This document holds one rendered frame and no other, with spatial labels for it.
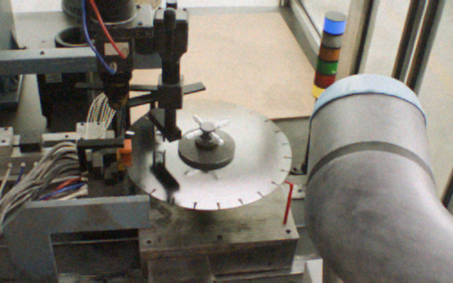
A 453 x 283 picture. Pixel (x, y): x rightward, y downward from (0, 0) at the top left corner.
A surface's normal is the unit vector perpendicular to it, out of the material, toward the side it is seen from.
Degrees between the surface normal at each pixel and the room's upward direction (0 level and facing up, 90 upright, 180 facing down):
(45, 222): 90
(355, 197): 41
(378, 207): 35
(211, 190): 0
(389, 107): 6
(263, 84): 0
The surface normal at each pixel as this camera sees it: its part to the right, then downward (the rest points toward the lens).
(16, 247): 0.16, 0.62
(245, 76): 0.07, -0.78
